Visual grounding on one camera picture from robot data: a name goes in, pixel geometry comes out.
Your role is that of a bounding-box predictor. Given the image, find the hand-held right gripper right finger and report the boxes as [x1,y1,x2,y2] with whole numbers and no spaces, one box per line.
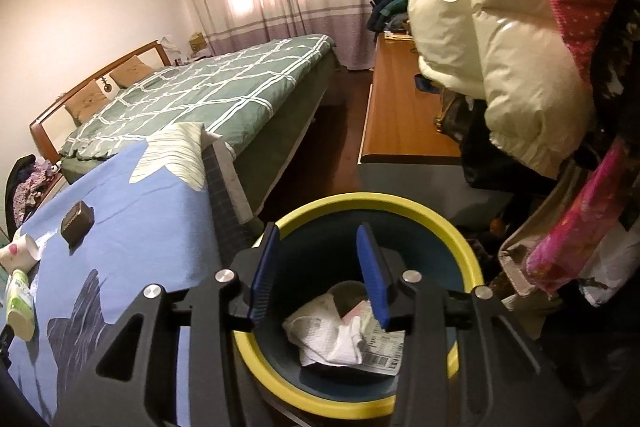
[355,222,583,427]

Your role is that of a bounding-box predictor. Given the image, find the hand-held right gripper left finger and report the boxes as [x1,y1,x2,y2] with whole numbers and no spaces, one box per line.
[52,222,281,427]

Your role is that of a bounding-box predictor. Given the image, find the pink cardboard box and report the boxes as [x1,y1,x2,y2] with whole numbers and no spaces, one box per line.
[340,299,373,323]

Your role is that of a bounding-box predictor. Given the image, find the blue bin with yellow rim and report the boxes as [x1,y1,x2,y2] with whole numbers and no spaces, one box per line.
[232,192,486,415]

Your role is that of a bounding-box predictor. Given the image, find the white barcode label packaging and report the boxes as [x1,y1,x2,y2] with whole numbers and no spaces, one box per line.
[362,327,407,375]

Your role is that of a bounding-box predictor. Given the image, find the white tissue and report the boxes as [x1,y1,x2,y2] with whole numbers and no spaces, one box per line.
[282,294,371,368]

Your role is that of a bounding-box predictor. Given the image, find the blue printed cloth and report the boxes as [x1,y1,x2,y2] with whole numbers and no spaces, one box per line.
[0,123,236,427]

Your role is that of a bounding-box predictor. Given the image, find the wooden bed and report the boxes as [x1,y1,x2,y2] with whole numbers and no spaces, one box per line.
[29,34,336,218]

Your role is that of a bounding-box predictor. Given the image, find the beige bag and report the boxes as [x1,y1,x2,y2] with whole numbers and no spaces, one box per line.
[497,197,566,298]

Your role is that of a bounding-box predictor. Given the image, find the black bag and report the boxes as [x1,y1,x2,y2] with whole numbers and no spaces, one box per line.
[435,94,556,192]

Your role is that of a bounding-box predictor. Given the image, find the wooden desk with clutter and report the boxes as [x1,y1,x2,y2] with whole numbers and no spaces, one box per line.
[357,32,516,228]

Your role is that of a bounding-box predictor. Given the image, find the green checked quilt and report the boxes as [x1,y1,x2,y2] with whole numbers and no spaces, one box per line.
[59,34,335,160]

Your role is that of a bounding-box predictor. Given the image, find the small brown box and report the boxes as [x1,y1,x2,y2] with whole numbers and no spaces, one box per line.
[60,201,95,240]

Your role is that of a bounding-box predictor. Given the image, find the floral paper cup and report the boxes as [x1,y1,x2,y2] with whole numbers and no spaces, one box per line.
[0,234,41,274]

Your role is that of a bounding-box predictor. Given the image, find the brown pillow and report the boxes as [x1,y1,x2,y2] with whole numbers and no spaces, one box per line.
[64,79,108,125]
[110,56,153,88]

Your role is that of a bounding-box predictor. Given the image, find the green plastic bottle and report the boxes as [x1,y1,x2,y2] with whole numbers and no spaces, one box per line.
[4,269,37,342]

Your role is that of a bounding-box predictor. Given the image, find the pile of mixed clothes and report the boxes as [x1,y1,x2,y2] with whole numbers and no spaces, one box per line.
[5,155,63,228]

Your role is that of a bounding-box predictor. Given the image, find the pile of dark clothes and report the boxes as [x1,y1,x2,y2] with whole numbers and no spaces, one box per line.
[366,0,416,32]

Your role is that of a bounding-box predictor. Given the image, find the cream puffer jacket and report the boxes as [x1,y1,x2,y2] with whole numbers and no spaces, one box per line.
[398,0,596,180]

